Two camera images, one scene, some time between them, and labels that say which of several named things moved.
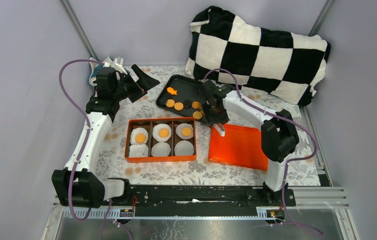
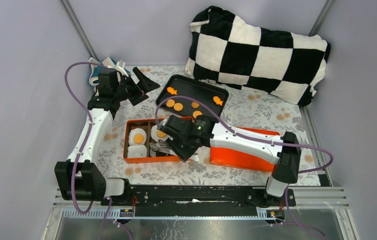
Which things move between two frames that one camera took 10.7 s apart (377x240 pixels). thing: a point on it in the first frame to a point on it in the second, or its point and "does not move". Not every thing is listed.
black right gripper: (210, 119) to (182, 155)
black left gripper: (146, 81) does not move
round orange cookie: (140, 138) does not move
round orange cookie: (163, 132) does not move
